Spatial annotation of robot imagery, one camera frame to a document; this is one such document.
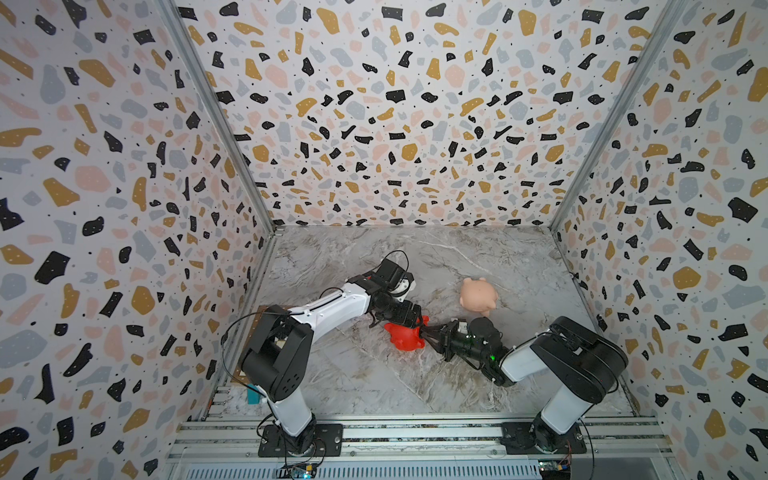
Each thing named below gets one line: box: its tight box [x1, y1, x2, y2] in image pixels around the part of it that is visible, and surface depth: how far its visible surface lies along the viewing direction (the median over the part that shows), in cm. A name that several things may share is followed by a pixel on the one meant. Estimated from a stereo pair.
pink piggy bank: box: [460, 277, 499, 317], surface depth 96 cm
